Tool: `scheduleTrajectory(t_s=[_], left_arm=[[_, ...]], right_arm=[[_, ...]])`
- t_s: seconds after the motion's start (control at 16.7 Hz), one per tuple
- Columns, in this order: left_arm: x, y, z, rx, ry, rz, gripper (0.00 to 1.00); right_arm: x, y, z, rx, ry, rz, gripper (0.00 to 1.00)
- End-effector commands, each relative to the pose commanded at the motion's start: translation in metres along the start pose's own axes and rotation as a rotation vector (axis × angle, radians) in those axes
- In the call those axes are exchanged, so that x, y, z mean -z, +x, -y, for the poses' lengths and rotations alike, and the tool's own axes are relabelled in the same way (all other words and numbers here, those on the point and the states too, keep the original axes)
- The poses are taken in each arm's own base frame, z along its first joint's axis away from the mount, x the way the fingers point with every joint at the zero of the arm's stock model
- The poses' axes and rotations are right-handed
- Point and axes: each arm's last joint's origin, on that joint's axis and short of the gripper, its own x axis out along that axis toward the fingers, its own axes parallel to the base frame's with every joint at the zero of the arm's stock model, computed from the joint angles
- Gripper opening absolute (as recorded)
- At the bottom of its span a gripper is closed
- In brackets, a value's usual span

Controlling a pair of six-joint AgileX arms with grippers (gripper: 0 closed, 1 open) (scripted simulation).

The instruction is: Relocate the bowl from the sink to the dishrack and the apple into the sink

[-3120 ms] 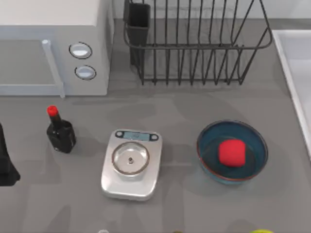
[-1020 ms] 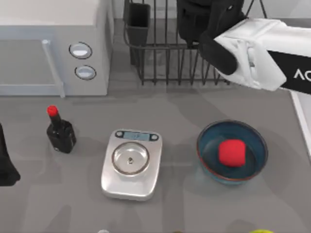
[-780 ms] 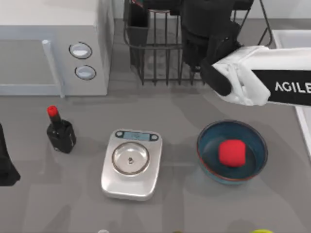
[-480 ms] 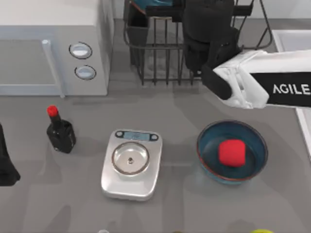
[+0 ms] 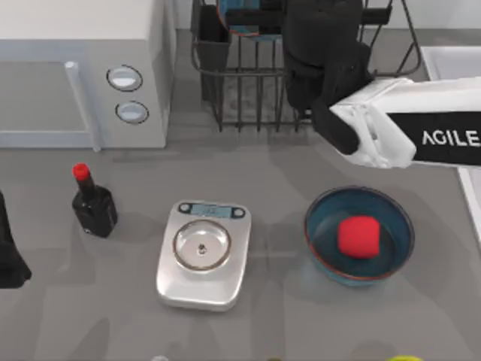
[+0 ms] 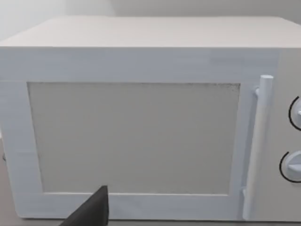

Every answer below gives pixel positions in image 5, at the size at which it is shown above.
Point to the pale microwave door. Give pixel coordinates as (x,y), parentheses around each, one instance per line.
(34,97)

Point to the blue plate with red rim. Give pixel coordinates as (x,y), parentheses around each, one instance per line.
(240,28)

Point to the pale microwave oven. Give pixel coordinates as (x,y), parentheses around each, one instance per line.
(158,75)

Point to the silver kitchen scale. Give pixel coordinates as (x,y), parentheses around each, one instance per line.
(204,263)

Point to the black cutlery holder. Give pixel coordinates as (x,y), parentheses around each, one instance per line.
(212,50)

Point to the black bottle with red cap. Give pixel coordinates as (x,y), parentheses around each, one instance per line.
(94,210)

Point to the yellow-green object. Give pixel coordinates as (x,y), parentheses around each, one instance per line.
(404,358)

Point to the blue bowl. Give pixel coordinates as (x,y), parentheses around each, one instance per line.
(323,222)

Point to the small round microwave knob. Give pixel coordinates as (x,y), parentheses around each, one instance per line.
(132,112)

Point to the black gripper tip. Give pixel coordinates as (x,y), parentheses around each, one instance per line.
(9,255)

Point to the red cube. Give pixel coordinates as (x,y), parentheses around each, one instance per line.
(359,237)

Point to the large round microwave knob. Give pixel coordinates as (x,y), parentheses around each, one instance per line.
(124,77)

